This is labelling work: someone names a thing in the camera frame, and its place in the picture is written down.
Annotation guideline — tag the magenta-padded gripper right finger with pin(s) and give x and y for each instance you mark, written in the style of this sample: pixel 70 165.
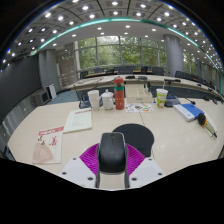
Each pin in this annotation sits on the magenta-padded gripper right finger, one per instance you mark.
pixel 146 171

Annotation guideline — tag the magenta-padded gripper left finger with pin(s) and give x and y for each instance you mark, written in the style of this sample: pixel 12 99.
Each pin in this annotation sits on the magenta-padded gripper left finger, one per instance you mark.
pixel 78 171

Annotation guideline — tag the black computer mouse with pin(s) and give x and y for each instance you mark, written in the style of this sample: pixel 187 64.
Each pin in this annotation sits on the black computer mouse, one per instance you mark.
pixel 112 151

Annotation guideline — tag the black mouse pad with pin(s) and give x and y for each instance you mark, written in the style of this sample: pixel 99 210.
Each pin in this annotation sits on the black mouse pad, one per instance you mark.
pixel 138 135

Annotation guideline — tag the red and white fan pamphlet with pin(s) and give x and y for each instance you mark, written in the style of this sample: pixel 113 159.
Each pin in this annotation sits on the red and white fan pamphlet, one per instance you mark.
pixel 50 145

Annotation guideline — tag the white booklet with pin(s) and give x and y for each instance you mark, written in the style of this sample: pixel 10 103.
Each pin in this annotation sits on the white booklet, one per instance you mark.
pixel 78 120

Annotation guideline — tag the colourful sticker sheet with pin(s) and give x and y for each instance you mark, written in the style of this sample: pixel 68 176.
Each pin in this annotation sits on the colourful sticker sheet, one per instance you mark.
pixel 139 107

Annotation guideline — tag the dark grey pouch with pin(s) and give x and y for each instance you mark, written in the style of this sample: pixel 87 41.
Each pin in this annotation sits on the dark grey pouch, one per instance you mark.
pixel 172 102

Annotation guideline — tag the green and white paper cup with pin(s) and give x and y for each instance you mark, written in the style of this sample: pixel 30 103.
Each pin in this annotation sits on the green and white paper cup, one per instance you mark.
pixel 161 98

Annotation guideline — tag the blue folder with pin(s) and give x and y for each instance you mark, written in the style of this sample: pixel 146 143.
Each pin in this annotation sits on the blue folder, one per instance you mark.
pixel 190 110

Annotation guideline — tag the black and yellow microphone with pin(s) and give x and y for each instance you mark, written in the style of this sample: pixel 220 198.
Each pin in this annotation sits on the black and yellow microphone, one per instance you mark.
pixel 202 119

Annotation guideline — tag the white lidded mug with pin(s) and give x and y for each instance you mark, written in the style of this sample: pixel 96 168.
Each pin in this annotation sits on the white lidded mug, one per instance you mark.
pixel 107 100

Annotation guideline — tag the cream desk organizer box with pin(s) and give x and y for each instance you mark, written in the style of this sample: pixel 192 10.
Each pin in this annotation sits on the cream desk organizer box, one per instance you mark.
pixel 138 94

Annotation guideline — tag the red thermos bottle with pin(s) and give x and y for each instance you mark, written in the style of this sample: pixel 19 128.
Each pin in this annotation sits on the red thermos bottle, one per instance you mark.
pixel 119 96

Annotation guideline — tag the grey monitor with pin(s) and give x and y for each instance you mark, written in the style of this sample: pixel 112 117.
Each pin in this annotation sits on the grey monitor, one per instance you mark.
pixel 41 98

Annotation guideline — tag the dark office chairs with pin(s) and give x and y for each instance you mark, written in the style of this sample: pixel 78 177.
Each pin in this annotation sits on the dark office chairs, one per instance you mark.
pixel 158 70

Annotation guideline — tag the ceiling lights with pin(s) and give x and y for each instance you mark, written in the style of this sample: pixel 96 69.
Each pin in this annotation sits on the ceiling lights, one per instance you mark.
pixel 85 7

